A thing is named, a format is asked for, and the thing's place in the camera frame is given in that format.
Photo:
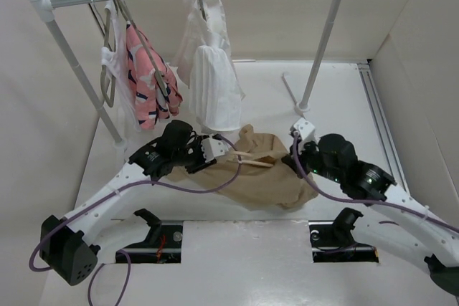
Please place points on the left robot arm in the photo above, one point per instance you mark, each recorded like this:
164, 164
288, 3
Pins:
72, 245

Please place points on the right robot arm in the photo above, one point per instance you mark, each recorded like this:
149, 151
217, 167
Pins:
380, 212

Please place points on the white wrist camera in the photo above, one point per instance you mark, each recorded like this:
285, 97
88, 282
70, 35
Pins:
213, 148
304, 129

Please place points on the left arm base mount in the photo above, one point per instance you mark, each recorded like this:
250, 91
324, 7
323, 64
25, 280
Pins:
162, 244

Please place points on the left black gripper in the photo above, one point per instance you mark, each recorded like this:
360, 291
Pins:
201, 163

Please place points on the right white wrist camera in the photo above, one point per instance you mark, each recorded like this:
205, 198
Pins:
304, 129

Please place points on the pink patterned garment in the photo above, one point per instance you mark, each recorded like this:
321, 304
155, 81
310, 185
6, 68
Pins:
152, 82

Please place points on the white tank top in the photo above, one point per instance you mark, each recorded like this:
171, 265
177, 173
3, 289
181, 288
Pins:
116, 62

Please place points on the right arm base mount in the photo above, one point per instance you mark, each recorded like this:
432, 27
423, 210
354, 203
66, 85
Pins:
332, 241

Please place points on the beige wooden hanger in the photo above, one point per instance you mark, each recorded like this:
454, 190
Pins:
247, 159

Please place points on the aluminium rail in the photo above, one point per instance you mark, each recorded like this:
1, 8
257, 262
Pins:
383, 131

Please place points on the white pleated dress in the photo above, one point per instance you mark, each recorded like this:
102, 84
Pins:
204, 64

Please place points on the grey hanger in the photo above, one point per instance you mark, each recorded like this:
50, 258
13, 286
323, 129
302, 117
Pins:
107, 80

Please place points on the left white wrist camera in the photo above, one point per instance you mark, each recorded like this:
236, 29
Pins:
213, 148

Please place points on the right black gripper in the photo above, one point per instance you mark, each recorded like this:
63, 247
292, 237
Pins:
303, 150

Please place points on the beige t shirt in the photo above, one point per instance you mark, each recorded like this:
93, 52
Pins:
256, 187

